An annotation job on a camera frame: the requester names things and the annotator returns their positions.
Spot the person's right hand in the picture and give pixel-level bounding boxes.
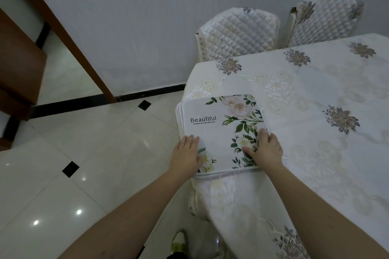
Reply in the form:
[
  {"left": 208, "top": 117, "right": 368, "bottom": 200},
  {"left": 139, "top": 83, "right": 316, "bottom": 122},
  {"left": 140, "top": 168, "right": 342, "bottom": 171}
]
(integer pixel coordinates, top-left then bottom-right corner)
[{"left": 242, "top": 128, "right": 284, "bottom": 174}]

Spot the person's left hand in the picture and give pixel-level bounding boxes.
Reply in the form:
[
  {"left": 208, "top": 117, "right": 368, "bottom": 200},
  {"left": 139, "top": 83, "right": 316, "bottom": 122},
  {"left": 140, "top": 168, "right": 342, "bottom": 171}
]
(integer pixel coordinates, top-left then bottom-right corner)
[{"left": 168, "top": 135, "right": 203, "bottom": 177}]

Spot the person's right forearm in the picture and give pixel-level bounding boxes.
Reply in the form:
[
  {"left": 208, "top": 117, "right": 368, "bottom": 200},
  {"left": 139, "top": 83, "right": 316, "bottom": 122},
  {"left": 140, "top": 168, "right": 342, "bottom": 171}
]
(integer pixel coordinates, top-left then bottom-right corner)
[{"left": 264, "top": 167, "right": 389, "bottom": 259}]

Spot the person's left forearm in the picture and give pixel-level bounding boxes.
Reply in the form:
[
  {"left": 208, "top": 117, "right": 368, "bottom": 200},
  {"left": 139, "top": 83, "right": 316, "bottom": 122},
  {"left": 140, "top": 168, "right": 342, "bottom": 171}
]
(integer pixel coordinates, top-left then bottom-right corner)
[{"left": 57, "top": 171, "right": 196, "bottom": 259}]

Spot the stack of white placemats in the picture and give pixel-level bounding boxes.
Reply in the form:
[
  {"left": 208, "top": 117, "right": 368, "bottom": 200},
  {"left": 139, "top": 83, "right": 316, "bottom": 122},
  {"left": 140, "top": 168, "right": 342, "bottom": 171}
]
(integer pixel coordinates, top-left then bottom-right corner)
[{"left": 175, "top": 98, "right": 265, "bottom": 179}]

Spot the cream floral tablecloth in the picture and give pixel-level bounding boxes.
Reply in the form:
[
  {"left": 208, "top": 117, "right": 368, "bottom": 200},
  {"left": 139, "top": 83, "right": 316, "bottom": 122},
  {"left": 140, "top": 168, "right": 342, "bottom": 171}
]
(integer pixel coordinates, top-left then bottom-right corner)
[{"left": 182, "top": 33, "right": 389, "bottom": 259}]

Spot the white green shoe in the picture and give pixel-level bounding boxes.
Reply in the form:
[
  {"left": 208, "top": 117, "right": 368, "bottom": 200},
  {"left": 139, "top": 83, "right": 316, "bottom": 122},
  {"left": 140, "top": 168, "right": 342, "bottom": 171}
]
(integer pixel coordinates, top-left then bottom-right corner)
[{"left": 170, "top": 230, "right": 188, "bottom": 255}]

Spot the black baseboard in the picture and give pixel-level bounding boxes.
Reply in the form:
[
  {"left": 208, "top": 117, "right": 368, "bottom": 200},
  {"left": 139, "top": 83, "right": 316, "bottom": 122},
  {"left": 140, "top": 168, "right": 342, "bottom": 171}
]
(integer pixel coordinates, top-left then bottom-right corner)
[{"left": 30, "top": 83, "right": 187, "bottom": 120}]

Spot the white quilted chair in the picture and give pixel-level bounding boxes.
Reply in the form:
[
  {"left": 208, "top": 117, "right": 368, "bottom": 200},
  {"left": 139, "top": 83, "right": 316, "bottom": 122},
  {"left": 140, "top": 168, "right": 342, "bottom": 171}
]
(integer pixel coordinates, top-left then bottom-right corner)
[
  {"left": 195, "top": 7, "right": 281, "bottom": 63},
  {"left": 284, "top": 0, "right": 365, "bottom": 49}
]

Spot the brown wooden door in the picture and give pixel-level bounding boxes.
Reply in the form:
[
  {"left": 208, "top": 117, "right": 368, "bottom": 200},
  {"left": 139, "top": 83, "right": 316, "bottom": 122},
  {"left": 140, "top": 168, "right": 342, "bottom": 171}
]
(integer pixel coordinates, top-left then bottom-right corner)
[{"left": 0, "top": 7, "right": 48, "bottom": 121}]

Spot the brown wooden door frame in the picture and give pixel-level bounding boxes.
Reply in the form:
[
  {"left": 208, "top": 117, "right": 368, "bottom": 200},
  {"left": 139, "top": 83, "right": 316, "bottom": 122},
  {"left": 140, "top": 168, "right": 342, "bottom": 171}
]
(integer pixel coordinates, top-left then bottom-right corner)
[{"left": 9, "top": 0, "right": 118, "bottom": 104}]

